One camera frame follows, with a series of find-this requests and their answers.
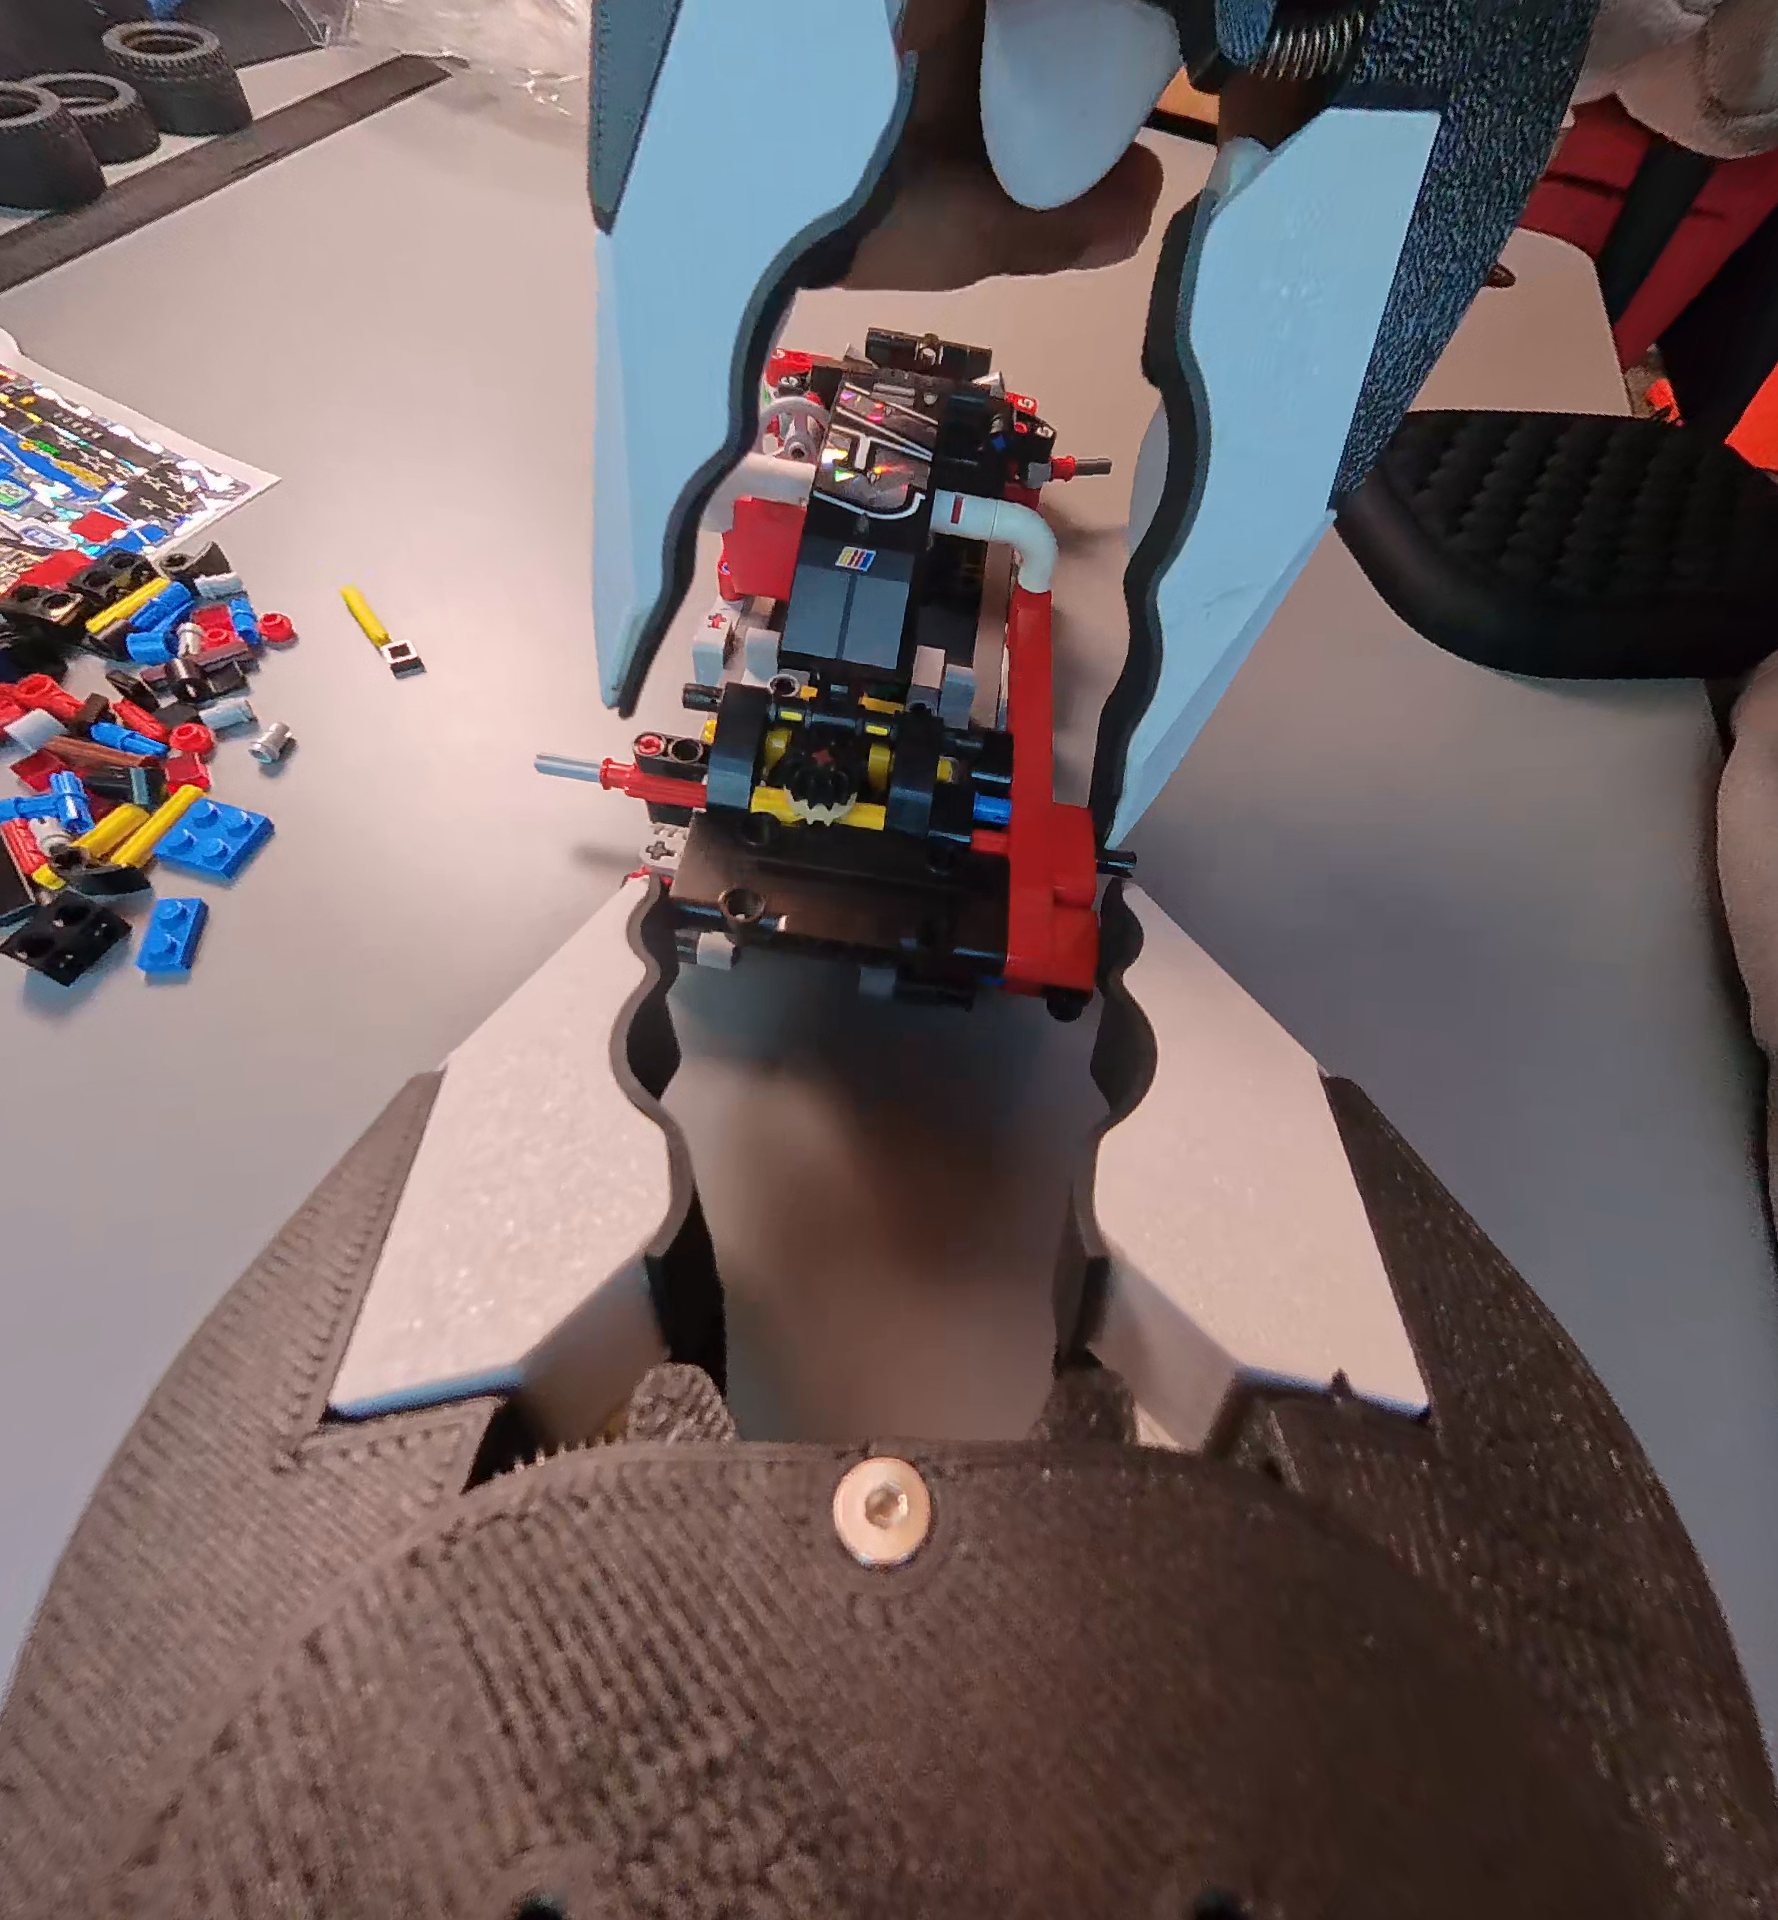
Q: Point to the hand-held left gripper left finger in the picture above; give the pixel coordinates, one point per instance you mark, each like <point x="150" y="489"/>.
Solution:
<point x="515" y="1199"/>

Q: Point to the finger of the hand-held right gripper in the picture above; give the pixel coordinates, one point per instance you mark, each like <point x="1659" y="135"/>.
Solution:
<point x="709" y="227"/>
<point x="1279" y="376"/>

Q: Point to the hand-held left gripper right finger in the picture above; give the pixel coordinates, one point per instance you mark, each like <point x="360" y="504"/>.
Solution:
<point x="1249" y="1199"/>

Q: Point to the lego car chassis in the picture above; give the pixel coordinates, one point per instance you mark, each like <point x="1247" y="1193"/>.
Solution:
<point x="830" y="601"/>

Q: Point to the pile of mixed lego pieces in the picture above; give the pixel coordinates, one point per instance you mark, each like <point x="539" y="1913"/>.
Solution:
<point x="199" y="833"/>

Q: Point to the yellow lego axle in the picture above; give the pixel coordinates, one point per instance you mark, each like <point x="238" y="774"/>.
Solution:
<point x="364" y="615"/>

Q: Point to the person's right hand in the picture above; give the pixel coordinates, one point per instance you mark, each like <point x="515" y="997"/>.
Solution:
<point x="980" y="241"/>

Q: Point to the crumpled clear plastic bags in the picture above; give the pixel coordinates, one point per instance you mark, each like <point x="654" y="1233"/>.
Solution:
<point x="453" y="23"/>

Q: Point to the black chair armrest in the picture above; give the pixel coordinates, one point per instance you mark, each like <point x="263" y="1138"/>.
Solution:
<point x="1580" y="539"/>

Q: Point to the holographic sticker sheet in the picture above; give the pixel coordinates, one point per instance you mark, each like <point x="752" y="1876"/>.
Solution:
<point x="78" y="449"/>

